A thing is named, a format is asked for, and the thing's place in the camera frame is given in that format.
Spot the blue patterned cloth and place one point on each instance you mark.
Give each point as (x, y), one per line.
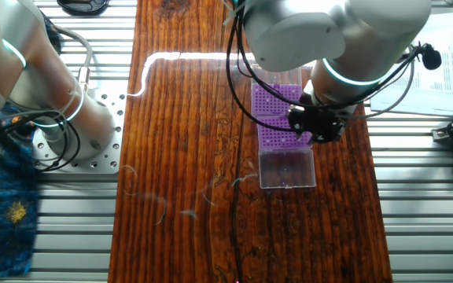
(2, 220)

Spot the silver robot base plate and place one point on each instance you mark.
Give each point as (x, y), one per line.
(108, 157)

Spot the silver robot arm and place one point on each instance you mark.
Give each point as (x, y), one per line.
(14, 78)

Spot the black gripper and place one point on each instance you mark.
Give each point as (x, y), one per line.
(317, 122)

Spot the white printed paper sheet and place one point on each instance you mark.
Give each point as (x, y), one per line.
(446, 90)

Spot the purple pipette tip box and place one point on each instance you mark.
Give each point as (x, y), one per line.
(269, 102)
(273, 137)

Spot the brown wooden board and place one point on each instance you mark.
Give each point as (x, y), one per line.
(171, 196)

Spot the black C-clamp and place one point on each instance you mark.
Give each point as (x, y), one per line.
(83, 8)

